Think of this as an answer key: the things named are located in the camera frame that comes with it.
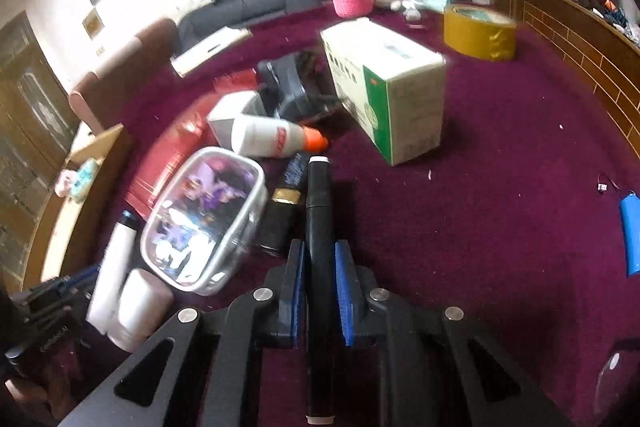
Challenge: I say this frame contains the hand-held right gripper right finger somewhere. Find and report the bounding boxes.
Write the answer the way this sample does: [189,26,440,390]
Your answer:
[334,241,576,427]

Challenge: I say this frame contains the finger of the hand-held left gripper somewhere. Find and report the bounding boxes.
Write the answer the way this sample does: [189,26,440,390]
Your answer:
[60,267,101,303]

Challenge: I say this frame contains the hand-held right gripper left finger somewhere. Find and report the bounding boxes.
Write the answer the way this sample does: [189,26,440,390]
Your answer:
[57,239,307,427]

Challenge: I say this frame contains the black marker white ends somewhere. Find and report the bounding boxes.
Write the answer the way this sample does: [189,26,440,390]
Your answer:
[305,155,337,425]

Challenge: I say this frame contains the white pill bottle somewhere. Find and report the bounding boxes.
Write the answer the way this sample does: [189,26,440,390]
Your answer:
[107,268,173,353]

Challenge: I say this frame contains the black marker with purple cap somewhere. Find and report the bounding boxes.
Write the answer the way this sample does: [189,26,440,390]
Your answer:
[257,187,303,258]

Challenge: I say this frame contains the clear cartoon pencil case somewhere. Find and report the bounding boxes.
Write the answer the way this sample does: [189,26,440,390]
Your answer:
[140,146,266,297]

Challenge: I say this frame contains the red packet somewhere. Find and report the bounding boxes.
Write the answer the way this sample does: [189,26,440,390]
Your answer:
[125,72,258,218]

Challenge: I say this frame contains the green and white box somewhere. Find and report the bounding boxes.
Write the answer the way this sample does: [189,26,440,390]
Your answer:
[320,18,447,166]

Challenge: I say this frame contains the black pouch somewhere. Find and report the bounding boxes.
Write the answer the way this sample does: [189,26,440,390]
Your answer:
[256,49,346,128]

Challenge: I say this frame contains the white tube black cap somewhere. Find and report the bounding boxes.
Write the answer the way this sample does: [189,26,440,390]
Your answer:
[86,209,138,335]

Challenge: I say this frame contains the teal tissue packet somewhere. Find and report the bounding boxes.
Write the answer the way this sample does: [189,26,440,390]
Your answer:
[71,157,101,202]

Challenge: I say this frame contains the blue black comb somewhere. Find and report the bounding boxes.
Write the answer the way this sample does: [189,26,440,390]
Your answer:
[282,155,307,190]

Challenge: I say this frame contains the white bottle orange cap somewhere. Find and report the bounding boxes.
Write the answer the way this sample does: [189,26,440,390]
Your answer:
[227,114,330,158]

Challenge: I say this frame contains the ornate wooden door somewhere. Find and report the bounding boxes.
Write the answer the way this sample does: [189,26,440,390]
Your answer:
[0,12,76,258]

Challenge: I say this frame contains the small white box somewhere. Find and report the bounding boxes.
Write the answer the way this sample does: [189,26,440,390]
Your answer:
[206,90,266,142]

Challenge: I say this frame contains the brown armchair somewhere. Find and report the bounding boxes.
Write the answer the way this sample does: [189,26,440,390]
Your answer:
[69,18,181,132]

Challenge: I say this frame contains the white notebook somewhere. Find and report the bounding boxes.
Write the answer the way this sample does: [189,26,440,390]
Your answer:
[170,27,253,78]

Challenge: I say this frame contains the black leather sofa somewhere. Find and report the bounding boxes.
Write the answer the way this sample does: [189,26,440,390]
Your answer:
[177,0,473,58]

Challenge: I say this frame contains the yellow tape roll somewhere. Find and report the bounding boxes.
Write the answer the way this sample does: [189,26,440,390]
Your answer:
[443,4,518,62]

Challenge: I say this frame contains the blue battery pack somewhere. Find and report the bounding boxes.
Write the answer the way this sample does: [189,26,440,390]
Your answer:
[619,193,640,278]

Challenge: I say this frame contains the pile of small clutter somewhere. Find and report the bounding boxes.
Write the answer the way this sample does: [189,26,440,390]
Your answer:
[560,0,640,42]

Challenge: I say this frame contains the small gold wall plaque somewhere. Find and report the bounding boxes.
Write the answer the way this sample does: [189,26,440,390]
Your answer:
[82,8,104,38]

